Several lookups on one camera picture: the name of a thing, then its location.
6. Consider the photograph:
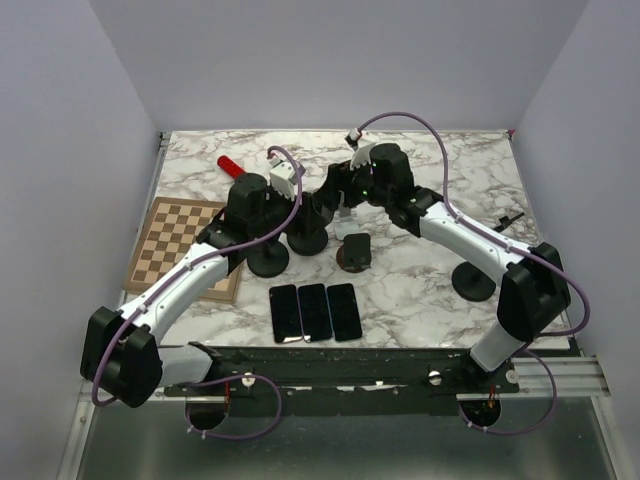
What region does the pink-edged black phone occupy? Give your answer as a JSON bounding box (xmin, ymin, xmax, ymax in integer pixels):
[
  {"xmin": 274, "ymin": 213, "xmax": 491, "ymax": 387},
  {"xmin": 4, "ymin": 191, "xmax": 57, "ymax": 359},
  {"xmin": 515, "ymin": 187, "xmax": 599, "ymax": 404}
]
[{"xmin": 269, "ymin": 284, "xmax": 303, "ymax": 344}]

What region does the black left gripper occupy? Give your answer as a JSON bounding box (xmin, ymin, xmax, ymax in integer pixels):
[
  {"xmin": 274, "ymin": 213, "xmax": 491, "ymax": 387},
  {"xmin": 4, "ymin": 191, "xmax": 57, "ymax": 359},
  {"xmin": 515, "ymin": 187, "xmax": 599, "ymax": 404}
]
[{"xmin": 250, "ymin": 181, "xmax": 327, "ymax": 241}]

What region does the black phone dark case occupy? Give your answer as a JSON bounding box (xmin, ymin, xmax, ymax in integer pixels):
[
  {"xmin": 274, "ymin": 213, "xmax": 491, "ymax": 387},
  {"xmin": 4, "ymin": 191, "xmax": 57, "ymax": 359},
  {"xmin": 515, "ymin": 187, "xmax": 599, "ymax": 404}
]
[{"xmin": 326, "ymin": 283, "xmax": 362, "ymax": 342}]

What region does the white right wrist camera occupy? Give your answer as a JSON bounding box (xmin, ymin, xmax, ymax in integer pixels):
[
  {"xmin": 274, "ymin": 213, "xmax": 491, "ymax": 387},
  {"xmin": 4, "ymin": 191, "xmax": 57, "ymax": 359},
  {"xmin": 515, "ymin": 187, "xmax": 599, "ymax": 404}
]
[{"xmin": 345, "ymin": 128, "xmax": 379, "ymax": 171}]

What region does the blue-edged black phone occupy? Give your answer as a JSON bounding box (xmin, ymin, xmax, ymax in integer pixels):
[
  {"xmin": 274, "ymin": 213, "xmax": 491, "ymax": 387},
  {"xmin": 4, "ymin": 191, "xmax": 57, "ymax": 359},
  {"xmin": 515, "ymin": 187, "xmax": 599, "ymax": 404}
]
[{"xmin": 298, "ymin": 284, "xmax": 333, "ymax": 342}]

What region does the black stand on wooden base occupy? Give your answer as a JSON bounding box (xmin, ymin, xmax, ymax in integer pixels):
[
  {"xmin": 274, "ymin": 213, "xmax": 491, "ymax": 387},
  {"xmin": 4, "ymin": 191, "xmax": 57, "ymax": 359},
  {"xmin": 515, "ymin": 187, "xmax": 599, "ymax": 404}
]
[{"xmin": 336, "ymin": 233, "xmax": 372, "ymax": 273}]

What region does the white folding phone stand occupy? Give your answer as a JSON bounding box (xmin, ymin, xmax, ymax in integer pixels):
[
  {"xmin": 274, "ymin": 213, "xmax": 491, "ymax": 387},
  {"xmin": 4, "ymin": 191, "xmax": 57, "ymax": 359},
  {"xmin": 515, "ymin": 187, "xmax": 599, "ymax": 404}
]
[{"xmin": 333, "ymin": 206, "xmax": 360, "ymax": 241}]

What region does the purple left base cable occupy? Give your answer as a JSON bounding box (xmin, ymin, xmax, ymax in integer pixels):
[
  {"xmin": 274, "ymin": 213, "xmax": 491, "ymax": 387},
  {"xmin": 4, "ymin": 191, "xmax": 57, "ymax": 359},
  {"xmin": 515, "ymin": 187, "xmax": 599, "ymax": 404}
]
[{"xmin": 185, "ymin": 374, "xmax": 287, "ymax": 442}]

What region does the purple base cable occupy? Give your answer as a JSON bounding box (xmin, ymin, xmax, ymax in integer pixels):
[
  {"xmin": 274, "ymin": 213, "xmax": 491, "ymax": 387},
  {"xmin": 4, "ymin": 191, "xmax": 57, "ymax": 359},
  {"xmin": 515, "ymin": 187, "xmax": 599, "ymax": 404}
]
[
  {"xmin": 185, "ymin": 374, "xmax": 287, "ymax": 442},
  {"xmin": 457, "ymin": 349, "xmax": 558, "ymax": 437}
]

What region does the black round-base stand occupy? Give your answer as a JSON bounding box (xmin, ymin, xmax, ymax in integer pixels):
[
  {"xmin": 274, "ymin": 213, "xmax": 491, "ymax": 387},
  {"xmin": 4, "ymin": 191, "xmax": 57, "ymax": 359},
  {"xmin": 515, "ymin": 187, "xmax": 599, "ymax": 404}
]
[
  {"xmin": 285, "ymin": 220, "xmax": 329, "ymax": 256},
  {"xmin": 246, "ymin": 236, "xmax": 290, "ymax": 278},
  {"xmin": 451, "ymin": 261, "xmax": 496, "ymax": 302}
]

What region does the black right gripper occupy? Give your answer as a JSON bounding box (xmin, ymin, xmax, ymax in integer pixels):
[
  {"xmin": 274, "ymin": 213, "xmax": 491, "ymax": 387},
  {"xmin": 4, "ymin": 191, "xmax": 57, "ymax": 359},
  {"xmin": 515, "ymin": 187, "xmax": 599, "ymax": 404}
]
[{"xmin": 312, "ymin": 153, "xmax": 392, "ymax": 212}]

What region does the black front mounting rail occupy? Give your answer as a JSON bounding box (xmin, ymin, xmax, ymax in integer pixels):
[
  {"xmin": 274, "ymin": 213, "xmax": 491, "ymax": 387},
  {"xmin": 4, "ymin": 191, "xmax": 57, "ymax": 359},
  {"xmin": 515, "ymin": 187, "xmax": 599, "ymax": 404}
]
[{"xmin": 164, "ymin": 347, "xmax": 519, "ymax": 417}]

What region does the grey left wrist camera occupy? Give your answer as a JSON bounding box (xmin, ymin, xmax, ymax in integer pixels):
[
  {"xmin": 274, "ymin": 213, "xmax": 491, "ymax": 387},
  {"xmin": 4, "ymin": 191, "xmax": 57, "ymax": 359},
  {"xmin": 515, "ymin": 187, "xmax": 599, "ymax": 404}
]
[{"xmin": 269, "ymin": 158, "xmax": 297, "ymax": 200}]

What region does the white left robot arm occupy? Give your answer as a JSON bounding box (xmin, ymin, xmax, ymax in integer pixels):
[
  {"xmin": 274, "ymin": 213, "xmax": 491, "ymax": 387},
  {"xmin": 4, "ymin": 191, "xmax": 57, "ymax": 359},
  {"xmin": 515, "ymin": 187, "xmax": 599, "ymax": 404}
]
[{"xmin": 80, "ymin": 164, "xmax": 303, "ymax": 407}]

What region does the wooden chessboard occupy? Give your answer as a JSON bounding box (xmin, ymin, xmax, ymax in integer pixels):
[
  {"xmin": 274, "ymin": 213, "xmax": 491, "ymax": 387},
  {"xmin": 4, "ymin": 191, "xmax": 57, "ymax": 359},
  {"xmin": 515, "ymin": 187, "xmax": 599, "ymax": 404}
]
[{"xmin": 123, "ymin": 197, "xmax": 224, "ymax": 294}]

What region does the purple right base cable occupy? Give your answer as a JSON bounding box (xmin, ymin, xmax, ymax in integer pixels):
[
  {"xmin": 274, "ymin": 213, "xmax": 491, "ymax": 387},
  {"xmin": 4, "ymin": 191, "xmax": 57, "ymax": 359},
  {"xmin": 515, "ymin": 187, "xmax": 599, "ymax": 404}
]
[{"xmin": 457, "ymin": 349, "xmax": 558, "ymax": 437}]

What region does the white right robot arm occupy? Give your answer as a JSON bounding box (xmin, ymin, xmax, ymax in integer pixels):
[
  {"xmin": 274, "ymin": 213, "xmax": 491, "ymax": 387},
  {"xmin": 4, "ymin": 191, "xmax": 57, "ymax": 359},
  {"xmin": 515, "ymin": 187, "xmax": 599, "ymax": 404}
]
[{"xmin": 311, "ymin": 143, "xmax": 571, "ymax": 392}]

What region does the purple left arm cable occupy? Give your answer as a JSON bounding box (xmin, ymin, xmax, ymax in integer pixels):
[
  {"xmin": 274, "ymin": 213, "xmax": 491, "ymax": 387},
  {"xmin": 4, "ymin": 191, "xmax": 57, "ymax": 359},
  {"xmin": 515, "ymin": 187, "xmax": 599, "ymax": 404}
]
[{"xmin": 92, "ymin": 145, "xmax": 307, "ymax": 409}]

